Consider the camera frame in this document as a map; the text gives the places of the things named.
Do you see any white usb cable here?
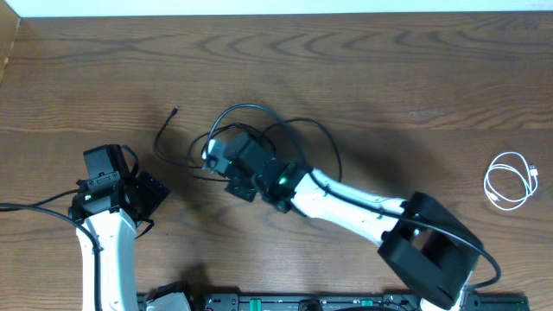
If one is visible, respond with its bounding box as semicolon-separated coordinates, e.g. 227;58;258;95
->
483;151;540;212

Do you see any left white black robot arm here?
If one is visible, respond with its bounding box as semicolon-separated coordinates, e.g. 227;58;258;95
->
70;172;191;310

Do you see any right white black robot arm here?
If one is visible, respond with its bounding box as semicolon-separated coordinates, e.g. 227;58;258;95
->
221;159;483;310

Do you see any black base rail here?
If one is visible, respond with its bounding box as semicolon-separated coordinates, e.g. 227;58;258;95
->
137;282;531;311

